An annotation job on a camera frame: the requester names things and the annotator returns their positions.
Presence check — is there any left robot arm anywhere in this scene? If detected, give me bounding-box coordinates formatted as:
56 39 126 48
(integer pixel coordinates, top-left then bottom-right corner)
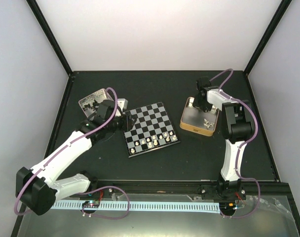
15 100 138 215

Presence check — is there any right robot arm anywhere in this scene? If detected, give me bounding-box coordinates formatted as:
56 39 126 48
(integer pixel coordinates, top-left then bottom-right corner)
193 77 257 199

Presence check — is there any left small circuit board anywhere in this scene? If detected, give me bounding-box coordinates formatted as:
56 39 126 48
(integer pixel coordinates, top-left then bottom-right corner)
82 200 100 208

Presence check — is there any small circuit board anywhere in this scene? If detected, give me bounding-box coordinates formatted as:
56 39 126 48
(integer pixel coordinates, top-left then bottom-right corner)
219 203 245 210
82 200 100 208

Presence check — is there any right small circuit board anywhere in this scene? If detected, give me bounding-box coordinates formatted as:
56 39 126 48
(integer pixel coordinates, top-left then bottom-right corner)
219 203 245 210

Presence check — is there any gold tin box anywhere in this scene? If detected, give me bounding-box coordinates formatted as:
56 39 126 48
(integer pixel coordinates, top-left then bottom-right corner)
180 97 219 137

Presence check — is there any black and silver chessboard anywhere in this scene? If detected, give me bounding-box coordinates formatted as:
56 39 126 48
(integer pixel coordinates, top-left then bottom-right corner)
123 102 180 158

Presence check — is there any pink tin box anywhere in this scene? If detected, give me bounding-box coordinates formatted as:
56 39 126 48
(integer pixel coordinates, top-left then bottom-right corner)
78 88 113 117

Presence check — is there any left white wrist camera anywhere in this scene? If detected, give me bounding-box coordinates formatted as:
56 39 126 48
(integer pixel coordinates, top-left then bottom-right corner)
117 98 128 112

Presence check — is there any light blue slotted cable duct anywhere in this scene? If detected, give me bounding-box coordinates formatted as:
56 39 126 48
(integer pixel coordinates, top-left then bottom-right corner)
52 200 220 214

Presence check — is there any right black frame post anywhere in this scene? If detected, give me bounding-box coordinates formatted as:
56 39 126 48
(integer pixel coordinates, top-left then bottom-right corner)
244 0 292 76

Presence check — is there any black frame post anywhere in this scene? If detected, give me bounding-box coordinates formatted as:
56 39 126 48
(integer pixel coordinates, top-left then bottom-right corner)
26 0 73 76
244 0 292 76

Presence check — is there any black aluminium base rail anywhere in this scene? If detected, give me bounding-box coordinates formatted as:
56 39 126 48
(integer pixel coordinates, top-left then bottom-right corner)
88 180 293 200

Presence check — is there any left black frame post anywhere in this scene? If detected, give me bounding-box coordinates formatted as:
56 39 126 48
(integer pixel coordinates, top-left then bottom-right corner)
26 0 73 76

